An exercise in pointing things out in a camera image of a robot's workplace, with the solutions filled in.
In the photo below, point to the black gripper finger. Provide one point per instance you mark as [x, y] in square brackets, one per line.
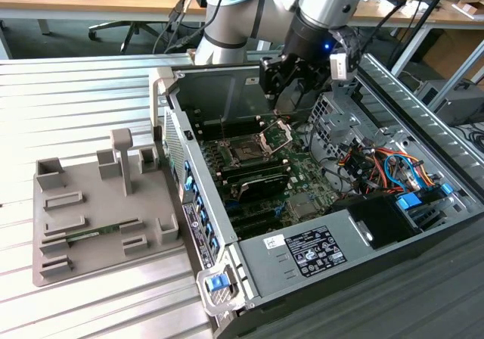
[272, 76]
[315, 76]

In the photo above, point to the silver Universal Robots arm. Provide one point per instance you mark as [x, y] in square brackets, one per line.
[329, 2]

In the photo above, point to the CPU socket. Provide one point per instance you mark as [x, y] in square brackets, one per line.
[246, 153]

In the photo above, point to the black RAM slot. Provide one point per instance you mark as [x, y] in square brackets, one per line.
[253, 163]
[261, 172]

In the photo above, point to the black expansion slot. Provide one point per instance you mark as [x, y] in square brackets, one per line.
[259, 228]
[253, 215]

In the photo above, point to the open grey PC case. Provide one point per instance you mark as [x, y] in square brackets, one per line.
[234, 97]

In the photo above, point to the metal disk bay cage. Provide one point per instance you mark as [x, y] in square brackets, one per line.
[334, 121]

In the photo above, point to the thin metal locking lever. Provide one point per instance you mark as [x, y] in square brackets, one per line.
[222, 129]

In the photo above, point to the green motherboard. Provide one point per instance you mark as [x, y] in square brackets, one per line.
[302, 182]

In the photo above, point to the black graphics card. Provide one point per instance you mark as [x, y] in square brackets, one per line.
[264, 185]

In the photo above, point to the black slanted pole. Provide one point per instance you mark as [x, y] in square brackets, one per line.
[422, 19]

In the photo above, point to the grey chipset heatsink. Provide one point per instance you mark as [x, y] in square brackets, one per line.
[300, 206]

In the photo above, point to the brown cardboard box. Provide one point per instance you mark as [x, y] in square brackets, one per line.
[450, 51]

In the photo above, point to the grey computer box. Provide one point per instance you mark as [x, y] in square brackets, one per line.
[459, 102]

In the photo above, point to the black plastic fan shroud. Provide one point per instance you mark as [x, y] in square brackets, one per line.
[382, 218]

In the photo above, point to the hard disk in blue carrier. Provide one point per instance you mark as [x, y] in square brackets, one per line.
[410, 202]

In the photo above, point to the small open cardboard box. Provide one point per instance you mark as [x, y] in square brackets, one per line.
[469, 11]

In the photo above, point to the grey power supply with labels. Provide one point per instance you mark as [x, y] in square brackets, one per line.
[351, 237]

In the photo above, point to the black office chair base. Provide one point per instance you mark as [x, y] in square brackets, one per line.
[109, 26]

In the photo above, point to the grey plastic parts rack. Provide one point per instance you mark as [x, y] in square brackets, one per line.
[106, 210]

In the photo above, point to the green RAM stick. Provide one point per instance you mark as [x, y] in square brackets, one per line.
[89, 234]

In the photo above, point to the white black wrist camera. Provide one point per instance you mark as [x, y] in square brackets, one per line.
[338, 66]

